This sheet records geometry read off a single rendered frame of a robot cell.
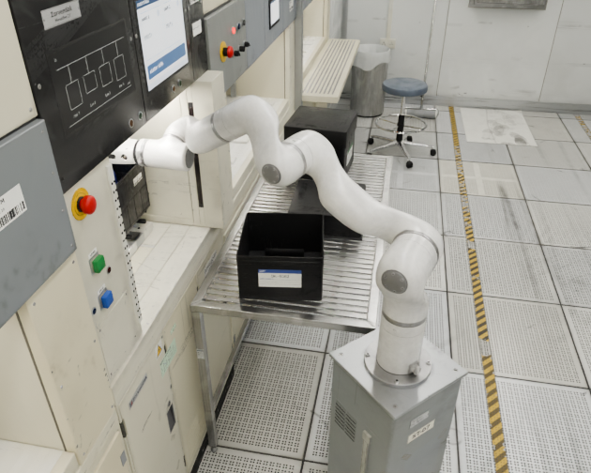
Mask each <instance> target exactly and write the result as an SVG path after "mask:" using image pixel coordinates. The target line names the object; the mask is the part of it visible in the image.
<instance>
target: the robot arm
mask: <svg viewBox="0 0 591 473"><path fill-rule="evenodd" d="M279 125H280V122H279V118H278V115H277V113H276V111H275V110H274V108H273V107H272V106H271V105H270V104H269V103H268V102H266V101H265V100H264V99H262V98H260V97H258V96H254V95H247V96H244V97H242V98H239V99H236V100H234V101H233V102H231V103H229V104H227V105H225V106H224V107H222V108H220V109H218V110H217V111H216V112H214V113H212V114H210V115H208V116H206V117H204V118H203V119H201V120H199V119H197V118H196V117H194V116H191V115H185V116H183V117H181V118H179V119H177V120H175V122H173V123H172V124H171V125H170V126H169V127H168V128H167V130H166V131H165V132H164V134H163V136H162V138H160V139H158V140H152V139H141V140H135V139H130V138H128V139H127V140H126V142H124V143H123V144H122V145H121V146H119V147H118V148H117V149H116V150H115V151H114V152H113V153H112V154H110V155H109V156H108V158H109V163H114V164H135V163H137V164H139V165H140V166H144V167H152V168H160V169H168V170H176V171H184V172H187V171H189V170H190V169H191V167H192V165H193V163H194V153H196V154H204V153H207V152H209V151H212V150H214V149H216V148H218V147H220V146H222V145H226V144H228V143H230V142H232V141H233V140H235V139H237V138H239V137H242V136H244V135H246V134H247V135H248V136H249V138H250V143H251V147H252V152H253V157H254V162H255V166H256V169H257V171H258V173H259V175H260V176H261V178H262V179H263V180H264V181H266V182H267V183H268V184H270V185H272V186H275V187H286V186H289V185H291V184H292V183H294V182H296V181H297V180H298V179H299V178H300V177H302V176H303V175H304V174H307V175H310V176H311V177H312V178H313V180H314V182H315V184H316V187H317V190H318V194H319V199H320V202H321V204H322V205H323V207H324V208H325V209H326V210H327V211H328V212H329V213H330V214H332V215H333V216H334V217H335V218H336V219H337V220H339V221H340V222H341V223H343V224H344V225H345V226H347V227H348V228H350V229H351V230H353V231H355V232H357V233H359V234H361V235H365V236H371V237H378V238H380V239H383V240H384V241H385V242H387V243H389V244H390V246H389V247H388V249H387V250H386V252H385V253H384V254H383V256H382V257H381V259H380V261H379V264H378V266H377V269H376V274H375V281H376V285H377V287H378V288H379V290H380V291H381V292H382V294H383V305H382V312H381V321H380V330H379V339H378V340H376V341H374V342H373V343H371V344H370V345H369V346H368V347H367V349H366V351H365V355H364V364H365V366H366V369H367V370H368V372H369V373H370V374H371V376H373V377H374V378H375V379H376V380H378V381H380V382H381V383H383V384H386V385H389V386H391V387H396V388H409V387H413V386H416V385H419V384H421V383H422V382H424V381H425V380H426V379H427V378H428V377H429V375H430V373H431V369H432V361H431V358H430V356H429V354H428V352H427V351H426V350H425V349H424V348H423V347H422V344H423V338H424V332H425V327H426V321H427V315H428V309H429V298H428V296H427V294H426V292H425V291H424V289H425V285H426V282H427V280H428V278H429V277H430V275H431V273H432V271H433V270H434V268H435V266H436V265H437V263H438V262H439V260H440V258H441V256H442V254H443V250H444V242H443V239H442V237H441V235H440V233H439V232H438V231H437V230H436V229H435V228H434V227H433V226H432V225H430V224H429V223H427V222H426V221H423V220H422V219H420V218H418V217H415V216H413V215H410V214H408V213H405V212H402V211H399V210H398V209H395V208H392V207H390V206H386V205H384V204H382V203H380V202H379V201H377V200H376V199H374V198H373V197H372V196H370V195H369V194H368V193H367V192H366V191H364V190H363V189H362V188H361V187H359V186H358V185H357V183H356V182H355V181H353V180H352V179H351V178H350V177H349V175H347V174H346V173H345V171H344V170H343V169H342V167H341V164H340V162H339V160H338V157H337V155H336V152H335V150H334V148H333V146H332V144H331V143H330V142H329V141H328V140H327V138H326V137H324V136H323V135H322V134H320V133H318V132H316V131H313V130H302V131H300V132H298V133H296V134H294V135H292V136H291V137H289V138H287V139H286V140H284V141H283V142H280V138H279Z"/></svg>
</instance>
